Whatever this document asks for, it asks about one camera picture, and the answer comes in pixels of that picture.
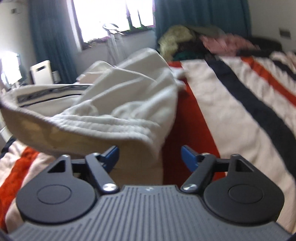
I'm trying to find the pink garment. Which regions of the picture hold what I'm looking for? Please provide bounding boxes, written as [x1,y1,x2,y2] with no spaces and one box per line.
[200,34,260,56]

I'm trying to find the dark green garment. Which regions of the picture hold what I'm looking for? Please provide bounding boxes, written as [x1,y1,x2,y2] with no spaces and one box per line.
[173,50,209,61]

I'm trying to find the striped red black cream blanket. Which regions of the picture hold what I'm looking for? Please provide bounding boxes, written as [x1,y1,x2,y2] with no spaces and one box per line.
[0,51,296,235]

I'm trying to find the white chair with dark frame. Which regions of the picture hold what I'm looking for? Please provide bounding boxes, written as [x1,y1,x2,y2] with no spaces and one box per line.
[30,60,54,85]

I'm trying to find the white sweatpants with patterned stripe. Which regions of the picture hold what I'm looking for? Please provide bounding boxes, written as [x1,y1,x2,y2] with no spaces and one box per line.
[1,48,185,161]

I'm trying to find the left teal curtain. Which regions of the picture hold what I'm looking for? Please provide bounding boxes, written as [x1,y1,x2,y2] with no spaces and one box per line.
[28,1,77,84]

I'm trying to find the wall switch plate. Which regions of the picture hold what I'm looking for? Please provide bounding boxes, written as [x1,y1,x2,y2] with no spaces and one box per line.
[279,28,291,39]

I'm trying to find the black garment pile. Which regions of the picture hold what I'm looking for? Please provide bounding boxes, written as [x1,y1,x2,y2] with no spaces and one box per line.
[236,37,283,58]

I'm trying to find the yellow-green knitted garment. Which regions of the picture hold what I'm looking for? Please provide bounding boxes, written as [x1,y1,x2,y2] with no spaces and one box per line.
[158,25,196,62]

